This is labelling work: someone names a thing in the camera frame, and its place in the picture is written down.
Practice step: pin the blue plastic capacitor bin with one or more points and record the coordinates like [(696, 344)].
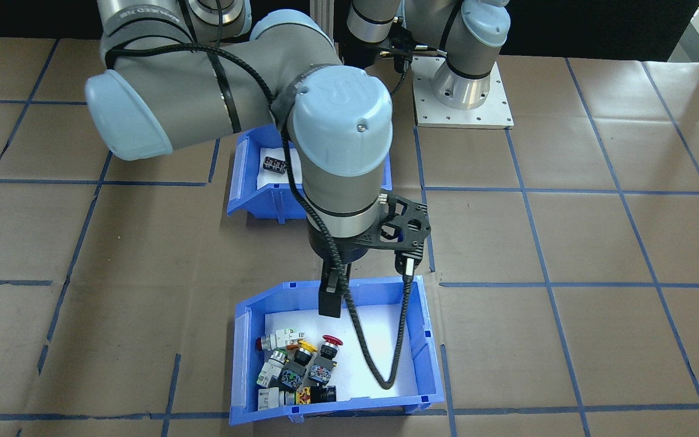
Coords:
[(258, 206)]

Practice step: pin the blue plastic push-button bin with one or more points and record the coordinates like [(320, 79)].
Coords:
[(428, 364)]

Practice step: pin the red mushroom push button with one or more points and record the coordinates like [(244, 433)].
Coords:
[(328, 352)]

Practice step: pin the white green push button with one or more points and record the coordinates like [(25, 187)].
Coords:
[(270, 367)]

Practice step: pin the black cylindrical capacitor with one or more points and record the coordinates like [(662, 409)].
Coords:
[(276, 163)]

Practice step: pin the yellow push button switch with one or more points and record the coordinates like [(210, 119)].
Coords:
[(307, 346)]

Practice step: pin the white switch red lens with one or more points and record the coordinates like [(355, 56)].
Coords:
[(283, 337)]

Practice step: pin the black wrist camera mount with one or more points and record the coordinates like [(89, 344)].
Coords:
[(413, 227)]

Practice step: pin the black selector switch yellow label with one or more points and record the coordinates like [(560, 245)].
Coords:
[(324, 394)]

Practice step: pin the white push button switch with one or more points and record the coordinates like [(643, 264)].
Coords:
[(273, 399)]

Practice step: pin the white square base plate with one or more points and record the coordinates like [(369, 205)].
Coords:
[(495, 118)]

